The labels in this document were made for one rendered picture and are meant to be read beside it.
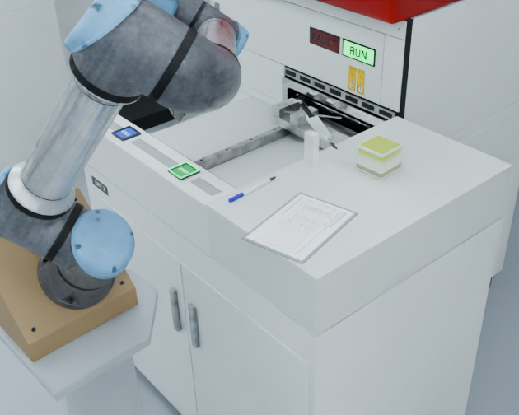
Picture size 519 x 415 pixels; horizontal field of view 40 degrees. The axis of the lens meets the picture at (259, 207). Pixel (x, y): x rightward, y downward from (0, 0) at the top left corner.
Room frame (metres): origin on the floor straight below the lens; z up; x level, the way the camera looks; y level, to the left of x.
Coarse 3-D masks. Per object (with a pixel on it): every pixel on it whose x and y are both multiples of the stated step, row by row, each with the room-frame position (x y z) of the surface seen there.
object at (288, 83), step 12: (288, 84) 2.01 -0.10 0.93; (300, 84) 1.97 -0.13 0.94; (288, 96) 2.02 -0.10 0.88; (312, 96) 1.93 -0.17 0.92; (324, 96) 1.89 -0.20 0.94; (300, 108) 1.97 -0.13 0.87; (336, 108) 1.85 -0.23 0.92; (348, 108) 1.81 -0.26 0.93; (360, 108) 1.79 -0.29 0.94; (324, 120) 1.89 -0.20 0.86; (336, 120) 1.86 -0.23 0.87; (372, 120) 1.74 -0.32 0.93; (384, 120) 1.71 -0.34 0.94; (348, 132) 1.81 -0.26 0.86; (360, 132) 1.79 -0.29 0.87
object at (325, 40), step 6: (312, 30) 1.94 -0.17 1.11; (312, 36) 1.94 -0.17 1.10; (318, 36) 1.92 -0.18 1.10; (324, 36) 1.91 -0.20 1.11; (330, 36) 1.89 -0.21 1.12; (312, 42) 1.94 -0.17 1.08; (318, 42) 1.92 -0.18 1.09; (324, 42) 1.91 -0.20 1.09; (330, 42) 1.89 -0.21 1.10; (336, 42) 1.87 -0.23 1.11; (330, 48) 1.89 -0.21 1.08; (336, 48) 1.87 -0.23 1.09
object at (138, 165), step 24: (120, 120) 1.73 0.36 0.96; (120, 144) 1.60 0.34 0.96; (144, 144) 1.60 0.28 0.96; (96, 168) 1.71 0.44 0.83; (120, 168) 1.60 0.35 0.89; (144, 168) 1.50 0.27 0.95; (168, 168) 1.47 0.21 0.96; (144, 192) 1.51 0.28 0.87; (168, 192) 1.42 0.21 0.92; (192, 192) 1.36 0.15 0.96; (216, 192) 1.36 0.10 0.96; (168, 216) 1.43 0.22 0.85; (192, 216) 1.35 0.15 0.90; (192, 240) 1.36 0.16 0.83
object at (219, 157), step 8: (280, 128) 1.87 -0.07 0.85; (256, 136) 1.83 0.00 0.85; (264, 136) 1.83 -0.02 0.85; (272, 136) 1.84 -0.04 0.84; (280, 136) 1.86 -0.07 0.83; (240, 144) 1.78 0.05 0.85; (248, 144) 1.79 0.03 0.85; (256, 144) 1.81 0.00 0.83; (264, 144) 1.82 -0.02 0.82; (216, 152) 1.74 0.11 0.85; (224, 152) 1.74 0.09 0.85; (232, 152) 1.75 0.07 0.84; (240, 152) 1.77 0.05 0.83; (200, 160) 1.70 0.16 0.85; (208, 160) 1.70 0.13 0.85; (216, 160) 1.72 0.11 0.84; (224, 160) 1.73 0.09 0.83; (208, 168) 1.70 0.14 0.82
